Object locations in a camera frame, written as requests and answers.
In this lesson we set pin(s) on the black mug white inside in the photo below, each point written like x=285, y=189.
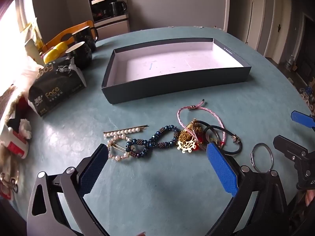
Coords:
x=81, y=56

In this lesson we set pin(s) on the white door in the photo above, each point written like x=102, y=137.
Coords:
x=275, y=22

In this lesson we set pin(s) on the round pearl hair clip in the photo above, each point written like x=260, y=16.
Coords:
x=117, y=157

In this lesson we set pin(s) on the tall black mug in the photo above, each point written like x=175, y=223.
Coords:
x=86, y=38

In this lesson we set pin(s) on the dark shallow cardboard box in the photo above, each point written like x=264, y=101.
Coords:
x=172, y=59

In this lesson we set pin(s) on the thin black bangle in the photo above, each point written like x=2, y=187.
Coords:
x=212, y=127

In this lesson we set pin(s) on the silver bangle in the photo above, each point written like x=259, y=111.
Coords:
x=216, y=136

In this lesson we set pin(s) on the crumpled white tissue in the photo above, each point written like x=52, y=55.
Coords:
x=25, y=129

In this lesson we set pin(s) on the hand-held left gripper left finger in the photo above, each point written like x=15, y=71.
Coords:
x=93, y=168

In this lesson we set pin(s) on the wooden chair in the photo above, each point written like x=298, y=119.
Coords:
x=66, y=33

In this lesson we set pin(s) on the black kettle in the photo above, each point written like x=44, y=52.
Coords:
x=117, y=8

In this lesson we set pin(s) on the black tea bar machine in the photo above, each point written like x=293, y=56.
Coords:
x=115, y=23

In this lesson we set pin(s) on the pearl bar hair pin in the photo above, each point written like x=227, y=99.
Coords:
x=123, y=132

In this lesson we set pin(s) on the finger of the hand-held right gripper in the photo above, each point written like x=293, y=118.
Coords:
x=289, y=148
x=301, y=118

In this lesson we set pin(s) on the white fluffy cloth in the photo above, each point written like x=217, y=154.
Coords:
x=27, y=72

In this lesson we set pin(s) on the black tissue pack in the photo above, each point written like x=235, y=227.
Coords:
x=56, y=88

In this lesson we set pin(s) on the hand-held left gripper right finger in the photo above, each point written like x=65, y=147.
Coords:
x=221, y=169

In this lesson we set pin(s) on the red and white cup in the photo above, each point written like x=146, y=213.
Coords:
x=17, y=142

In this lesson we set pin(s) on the yellow lidded container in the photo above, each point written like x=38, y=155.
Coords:
x=61, y=47
x=51, y=56

